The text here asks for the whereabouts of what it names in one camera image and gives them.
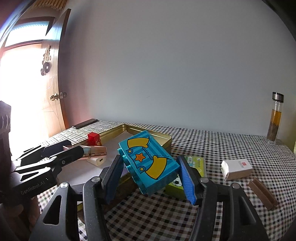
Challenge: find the copper metal lighter case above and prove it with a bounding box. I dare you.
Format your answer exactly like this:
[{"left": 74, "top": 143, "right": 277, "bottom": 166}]
[{"left": 63, "top": 145, "right": 107, "bottom": 160}]

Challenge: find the blue toy building block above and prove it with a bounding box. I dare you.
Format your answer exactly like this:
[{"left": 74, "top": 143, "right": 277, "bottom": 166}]
[{"left": 119, "top": 131, "right": 180, "bottom": 195}]

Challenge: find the gold metal tin tray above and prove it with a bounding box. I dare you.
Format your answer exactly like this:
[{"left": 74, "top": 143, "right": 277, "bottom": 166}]
[{"left": 76, "top": 123, "right": 173, "bottom": 212}]

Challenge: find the white small cube box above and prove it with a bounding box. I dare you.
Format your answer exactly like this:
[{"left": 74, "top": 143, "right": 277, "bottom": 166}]
[{"left": 86, "top": 156, "right": 107, "bottom": 167}]

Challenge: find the red small box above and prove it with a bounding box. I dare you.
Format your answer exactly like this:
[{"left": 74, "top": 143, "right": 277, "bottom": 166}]
[{"left": 87, "top": 132, "right": 102, "bottom": 146}]

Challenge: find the black remote control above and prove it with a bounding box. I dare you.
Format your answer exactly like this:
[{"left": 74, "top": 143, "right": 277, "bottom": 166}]
[{"left": 72, "top": 118, "right": 98, "bottom": 129}]

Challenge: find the white cigarette-style box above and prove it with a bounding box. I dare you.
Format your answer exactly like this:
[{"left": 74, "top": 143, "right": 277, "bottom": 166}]
[{"left": 220, "top": 159, "right": 253, "bottom": 181}]

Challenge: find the checkered tablecloth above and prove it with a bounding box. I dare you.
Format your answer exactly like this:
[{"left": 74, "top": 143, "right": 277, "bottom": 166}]
[{"left": 36, "top": 119, "right": 296, "bottom": 241}]

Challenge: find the green card pack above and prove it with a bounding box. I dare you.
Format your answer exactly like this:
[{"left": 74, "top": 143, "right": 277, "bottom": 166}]
[{"left": 165, "top": 155, "right": 207, "bottom": 205}]

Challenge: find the door decoration ornament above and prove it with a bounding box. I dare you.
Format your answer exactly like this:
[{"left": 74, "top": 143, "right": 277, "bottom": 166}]
[{"left": 41, "top": 45, "right": 51, "bottom": 76}]

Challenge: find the wooden door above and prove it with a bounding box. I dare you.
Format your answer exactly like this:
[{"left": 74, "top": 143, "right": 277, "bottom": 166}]
[{"left": 0, "top": 7, "right": 72, "bottom": 137}]

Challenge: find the glass tea bottle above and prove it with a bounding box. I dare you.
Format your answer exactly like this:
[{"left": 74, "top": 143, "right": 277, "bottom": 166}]
[{"left": 266, "top": 91, "right": 284, "bottom": 144}]

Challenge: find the brass door handle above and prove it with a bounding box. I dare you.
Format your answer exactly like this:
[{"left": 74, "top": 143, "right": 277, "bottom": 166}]
[{"left": 50, "top": 92, "right": 67, "bottom": 101}]

